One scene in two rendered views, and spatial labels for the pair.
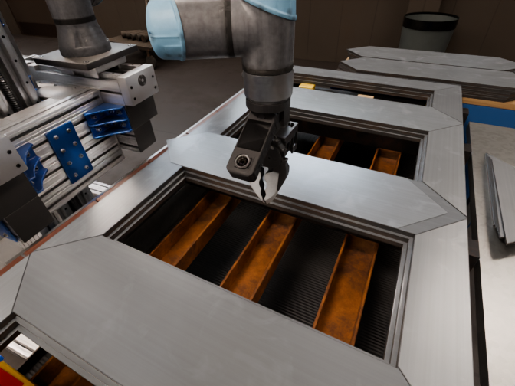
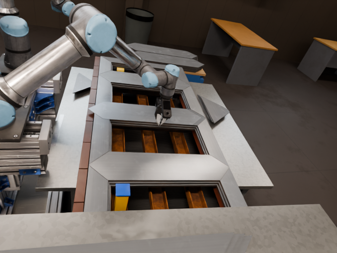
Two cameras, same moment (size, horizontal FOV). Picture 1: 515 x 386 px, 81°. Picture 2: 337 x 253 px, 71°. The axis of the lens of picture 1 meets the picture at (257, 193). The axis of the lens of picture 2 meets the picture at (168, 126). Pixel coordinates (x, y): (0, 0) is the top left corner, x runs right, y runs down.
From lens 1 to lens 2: 0.94 m
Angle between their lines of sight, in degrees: 37
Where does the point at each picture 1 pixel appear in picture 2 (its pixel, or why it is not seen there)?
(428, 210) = (196, 117)
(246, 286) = not seen: hidden behind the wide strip
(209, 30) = (163, 81)
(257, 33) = (173, 81)
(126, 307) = (142, 166)
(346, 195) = (174, 118)
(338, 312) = not seen: hidden behind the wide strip
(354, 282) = (180, 147)
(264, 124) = (168, 101)
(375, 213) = (185, 121)
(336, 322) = not seen: hidden behind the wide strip
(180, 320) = (159, 163)
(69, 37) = (21, 59)
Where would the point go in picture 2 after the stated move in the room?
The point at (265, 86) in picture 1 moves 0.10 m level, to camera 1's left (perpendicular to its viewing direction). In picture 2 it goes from (171, 92) to (155, 95)
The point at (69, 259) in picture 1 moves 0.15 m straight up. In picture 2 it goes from (107, 161) to (109, 138)
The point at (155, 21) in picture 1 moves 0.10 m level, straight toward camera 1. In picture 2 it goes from (152, 80) to (169, 90)
